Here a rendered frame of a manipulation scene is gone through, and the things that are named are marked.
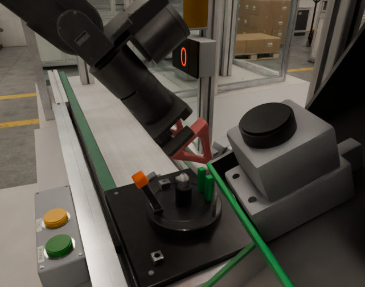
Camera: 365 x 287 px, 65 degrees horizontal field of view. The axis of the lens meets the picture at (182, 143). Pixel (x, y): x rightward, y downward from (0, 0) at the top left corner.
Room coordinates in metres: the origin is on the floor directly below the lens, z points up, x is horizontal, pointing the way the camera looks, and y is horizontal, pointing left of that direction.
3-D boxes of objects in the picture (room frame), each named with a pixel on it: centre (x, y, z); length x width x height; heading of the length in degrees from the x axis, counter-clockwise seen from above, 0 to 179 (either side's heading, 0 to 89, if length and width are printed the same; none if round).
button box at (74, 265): (0.39, 0.23, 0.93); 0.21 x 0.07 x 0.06; 26
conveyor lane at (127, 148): (0.69, 0.11, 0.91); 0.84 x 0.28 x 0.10; 26
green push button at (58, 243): (0.33, 0.20, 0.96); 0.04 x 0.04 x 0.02
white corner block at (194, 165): (0.54, -0.05, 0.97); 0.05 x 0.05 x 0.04; 26
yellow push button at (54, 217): (0.39, 0.23, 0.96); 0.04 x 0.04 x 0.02
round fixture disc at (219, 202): (0.41, 0.00, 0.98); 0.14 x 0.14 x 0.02
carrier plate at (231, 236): (0.41, 0.00, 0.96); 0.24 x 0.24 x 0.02; 26
